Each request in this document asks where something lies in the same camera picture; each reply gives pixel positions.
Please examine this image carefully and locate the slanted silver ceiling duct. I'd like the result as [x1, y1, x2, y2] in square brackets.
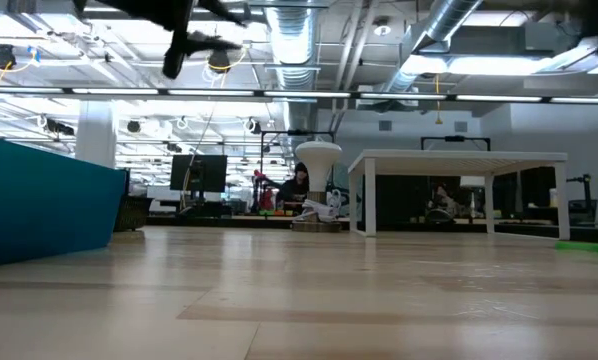
[386, 0, 483, 94]

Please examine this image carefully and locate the white perforated metal shelf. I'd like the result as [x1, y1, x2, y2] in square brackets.
[347, 148, 571, 241]

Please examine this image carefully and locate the yellow hanging cord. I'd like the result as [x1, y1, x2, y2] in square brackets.
[432, 73, 444, 126]

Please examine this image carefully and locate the long ceiling light strip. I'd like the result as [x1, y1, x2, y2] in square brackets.
[0, 85, 598, 105]

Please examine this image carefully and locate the black background monitor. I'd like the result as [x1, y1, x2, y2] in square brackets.
[169, 154, 228, 194]

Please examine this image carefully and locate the low black background rig frame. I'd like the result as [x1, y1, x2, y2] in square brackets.
[420, 135, 492, 152]

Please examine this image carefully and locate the white building column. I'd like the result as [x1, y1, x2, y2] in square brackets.
[75, 101, 117, 169]

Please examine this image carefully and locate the black aluminium table frame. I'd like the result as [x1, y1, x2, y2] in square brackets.
[146, 214, 598, 245]

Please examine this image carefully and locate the tall black background rig frame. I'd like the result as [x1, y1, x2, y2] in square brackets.
[259, 129, 336, 201]

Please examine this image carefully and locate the teal plastic bin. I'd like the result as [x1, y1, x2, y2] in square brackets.
[0, 134, 129, 270]

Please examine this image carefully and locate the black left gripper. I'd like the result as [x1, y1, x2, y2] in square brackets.
[73, 0, 243, 80]

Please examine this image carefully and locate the black ceiling device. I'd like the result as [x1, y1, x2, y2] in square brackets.
[0, 43, 18, 71]
[207, 47, 232, 75]

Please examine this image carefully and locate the person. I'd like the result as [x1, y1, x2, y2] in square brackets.
[275, 161, 311, 217]
[426, 182, 473, 224]

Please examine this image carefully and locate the wide silver ceiling duct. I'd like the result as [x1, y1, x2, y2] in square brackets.
[264, 0, 321, 132]

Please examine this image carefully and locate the white bulb table lamp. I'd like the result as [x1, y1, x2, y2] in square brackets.
[294, 141, 344, 234]

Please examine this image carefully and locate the green rubber band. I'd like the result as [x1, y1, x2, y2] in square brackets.
[553, 240, 598, 257]

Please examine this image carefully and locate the white lamp cable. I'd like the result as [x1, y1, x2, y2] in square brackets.
[293, 188, 343, 224]

